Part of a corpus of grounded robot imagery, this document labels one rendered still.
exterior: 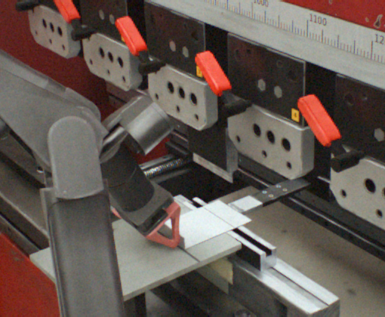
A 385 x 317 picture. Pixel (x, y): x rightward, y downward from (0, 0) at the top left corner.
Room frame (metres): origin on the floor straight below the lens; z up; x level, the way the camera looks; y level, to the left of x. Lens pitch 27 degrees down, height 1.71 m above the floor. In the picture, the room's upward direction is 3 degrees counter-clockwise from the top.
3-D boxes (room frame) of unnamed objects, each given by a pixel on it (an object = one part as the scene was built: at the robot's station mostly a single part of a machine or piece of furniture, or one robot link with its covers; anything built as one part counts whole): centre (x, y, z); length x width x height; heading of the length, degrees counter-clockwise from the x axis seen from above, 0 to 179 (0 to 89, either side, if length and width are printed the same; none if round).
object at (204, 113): (1.23, -0.02, 1.26); 0.15 x 0.09 x 0.17; 34
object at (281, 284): (1.16, -0.07, 0.92); 0.39 x 0.06 x 0.10; 34
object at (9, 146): (1.67, 0.35, 0.89); 0.30 x 0.05 x 0.03; 34
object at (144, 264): (1.12, 0.09, 1.00); 0.26 x 0.18 x 0.01; 124
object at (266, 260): (1.18, -0.05, 0.99); 0.20 x 0.03 x 0.03; 34
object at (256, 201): (1.29, -0.18, 1.01); 0.26 x 0.12 x 0.05; 124
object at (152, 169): (1.79, -0.10, 0.81); 0.64 x 0.08 x 0.14; 124
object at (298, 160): (1.06, -0.13, 1.26); 0.15 x 0.09 x 0.17; 34
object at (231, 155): (1.21, -0.04, 1.13); 0.10 x 0.02 x 0.10; 34
